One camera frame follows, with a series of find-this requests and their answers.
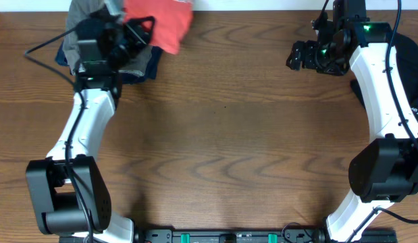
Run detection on orange soccer t-shirt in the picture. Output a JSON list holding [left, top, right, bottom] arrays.
[[124, 0, 194, 55]]

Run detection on black garment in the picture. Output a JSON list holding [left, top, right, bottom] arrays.
[[394, 33, 418, 121]]

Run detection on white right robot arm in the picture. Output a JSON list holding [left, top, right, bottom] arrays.
[[286, 21, 418, 242]]

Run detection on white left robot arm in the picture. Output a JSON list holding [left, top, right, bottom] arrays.
[[26, 16, 155, 242]]

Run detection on folded grey trousers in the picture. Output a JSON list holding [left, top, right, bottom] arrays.
[[55, 0, 149, 76]]

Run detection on folded navy garment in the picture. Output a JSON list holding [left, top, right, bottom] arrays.
[[54, 40, 164, 85]]

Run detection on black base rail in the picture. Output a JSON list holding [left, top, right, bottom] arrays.
[[59, 228, 398, 243]]

